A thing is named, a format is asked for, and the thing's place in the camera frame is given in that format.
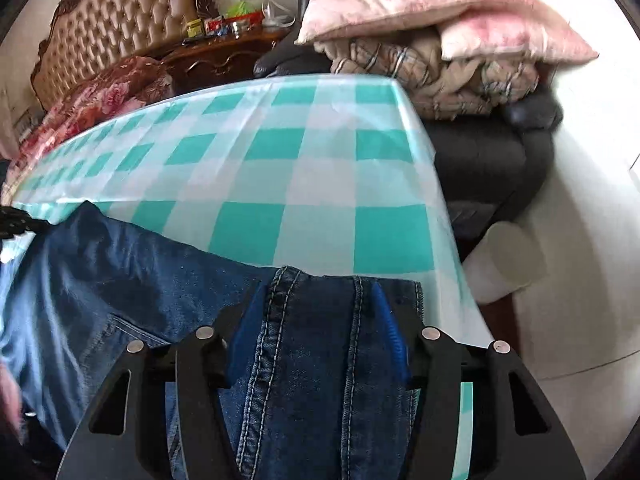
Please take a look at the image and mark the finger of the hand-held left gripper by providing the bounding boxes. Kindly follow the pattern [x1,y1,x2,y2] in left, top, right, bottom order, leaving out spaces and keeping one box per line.
[0,204,38,241]

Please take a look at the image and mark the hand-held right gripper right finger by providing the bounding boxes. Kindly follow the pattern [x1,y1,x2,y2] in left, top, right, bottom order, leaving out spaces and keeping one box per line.
[370,282,586,480]

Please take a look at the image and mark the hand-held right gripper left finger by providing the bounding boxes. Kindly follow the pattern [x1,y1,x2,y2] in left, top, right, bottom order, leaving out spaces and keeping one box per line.
[55,282,271,480]

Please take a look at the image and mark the blue denim pants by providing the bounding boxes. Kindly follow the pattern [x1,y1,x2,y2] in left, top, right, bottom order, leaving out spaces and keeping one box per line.
[0,200,426,480]

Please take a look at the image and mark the white cylindrical bin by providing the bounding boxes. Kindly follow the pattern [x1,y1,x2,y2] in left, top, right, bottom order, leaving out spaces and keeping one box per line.
[462,221,548,306]

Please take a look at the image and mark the red floral blanket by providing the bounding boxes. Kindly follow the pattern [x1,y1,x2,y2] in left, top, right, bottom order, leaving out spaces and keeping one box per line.
[5,56,176,181]

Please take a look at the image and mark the green white checkered tablecloth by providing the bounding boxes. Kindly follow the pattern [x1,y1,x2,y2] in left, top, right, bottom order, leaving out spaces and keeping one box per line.
[0,74,493,480]

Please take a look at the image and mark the black leather sofa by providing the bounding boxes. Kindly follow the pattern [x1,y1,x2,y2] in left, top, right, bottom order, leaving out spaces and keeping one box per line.
[252,0,563,261]

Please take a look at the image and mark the tufted leather wooden headboard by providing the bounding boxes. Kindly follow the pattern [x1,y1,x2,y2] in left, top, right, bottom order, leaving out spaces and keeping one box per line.
[30,0,221,111]

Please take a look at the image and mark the dark wooden nightstand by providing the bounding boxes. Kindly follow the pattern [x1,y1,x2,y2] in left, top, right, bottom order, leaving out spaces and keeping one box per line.
[160,27,293,93]

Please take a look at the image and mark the beige plaid blanket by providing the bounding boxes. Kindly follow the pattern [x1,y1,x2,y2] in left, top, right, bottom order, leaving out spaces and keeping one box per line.
[314,27,541,121]

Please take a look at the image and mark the green plastic item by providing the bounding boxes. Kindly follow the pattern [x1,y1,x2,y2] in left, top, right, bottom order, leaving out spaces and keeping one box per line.
[226,0,263,18]

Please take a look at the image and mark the small pink pillow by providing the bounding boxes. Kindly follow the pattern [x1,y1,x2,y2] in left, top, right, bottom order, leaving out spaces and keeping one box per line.
[440,5,601,63]

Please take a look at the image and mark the large pink pillow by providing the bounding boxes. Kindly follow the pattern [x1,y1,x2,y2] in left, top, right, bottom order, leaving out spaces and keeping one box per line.
[295,0,506,45]

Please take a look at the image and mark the white cable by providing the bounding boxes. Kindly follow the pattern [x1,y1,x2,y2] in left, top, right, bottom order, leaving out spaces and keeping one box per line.
[262,0,296,28]

